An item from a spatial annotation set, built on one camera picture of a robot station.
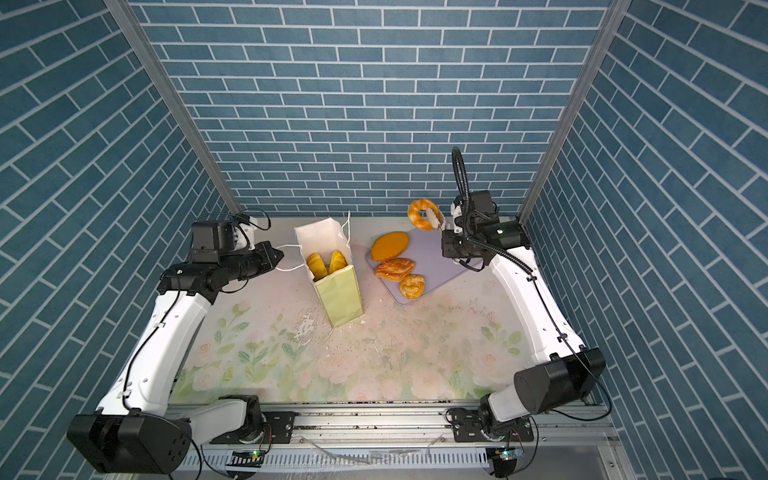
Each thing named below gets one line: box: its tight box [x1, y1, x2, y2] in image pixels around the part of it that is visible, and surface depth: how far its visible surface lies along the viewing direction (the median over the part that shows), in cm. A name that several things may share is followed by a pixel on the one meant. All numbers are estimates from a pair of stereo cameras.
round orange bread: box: [370, 232, 409, 263], surface depth 110 cm
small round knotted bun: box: [399, 274, 425, 301], surface depth 98 cm
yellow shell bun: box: [329, 250, 348, 273], surface depth 95 cm
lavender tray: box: [366, 228, 483, 305], surface depth 104 cm
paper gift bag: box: [294, 212, 364, 328], surface depth 86 cm
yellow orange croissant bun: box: [407, 199, 445, 231], surface depth 88 cm
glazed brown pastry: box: [375, 258, 416, 283], surface depth 103 cm
